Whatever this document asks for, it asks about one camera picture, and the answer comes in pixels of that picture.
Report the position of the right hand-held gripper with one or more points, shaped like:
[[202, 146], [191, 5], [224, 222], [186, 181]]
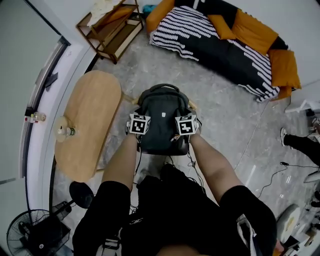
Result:
[[186, 126]]

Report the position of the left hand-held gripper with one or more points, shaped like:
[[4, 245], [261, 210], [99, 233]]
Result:
[[138, 125]]

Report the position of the dark grey backpack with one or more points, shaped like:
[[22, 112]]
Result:
[[162, 117]]

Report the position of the person's right forearm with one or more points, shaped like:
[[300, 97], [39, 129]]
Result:
[[212, 165]]

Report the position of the person's left forearm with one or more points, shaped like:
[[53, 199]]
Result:
[[122, 160]]

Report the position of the oval wooden table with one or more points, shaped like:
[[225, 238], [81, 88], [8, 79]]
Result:
[[90, 105]]

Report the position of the black white striped blanket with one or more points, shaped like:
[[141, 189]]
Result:
[[215, 52]]

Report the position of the person's black clothing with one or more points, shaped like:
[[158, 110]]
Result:
[[175, 212]]

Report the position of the brown wooden shelf rack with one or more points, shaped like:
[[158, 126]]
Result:
[[112, 37]]

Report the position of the small clear bottle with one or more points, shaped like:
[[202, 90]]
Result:
[[38, 117]]

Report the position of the small orange cushion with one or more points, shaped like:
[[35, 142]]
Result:
[[221, 26]]

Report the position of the dark sofa with striped blanket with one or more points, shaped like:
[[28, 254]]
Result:
[[155, 17]]

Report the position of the large orange cushion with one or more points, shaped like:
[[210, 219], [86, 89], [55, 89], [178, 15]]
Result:
[[285, 68], [253, 32]]

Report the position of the teal object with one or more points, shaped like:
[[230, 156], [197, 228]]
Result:
[[149, 8]]

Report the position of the white cloth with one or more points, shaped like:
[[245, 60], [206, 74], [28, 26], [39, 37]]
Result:
[[100, 12]]

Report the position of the black floor fan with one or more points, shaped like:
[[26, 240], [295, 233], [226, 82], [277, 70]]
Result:
[[25, 232]]

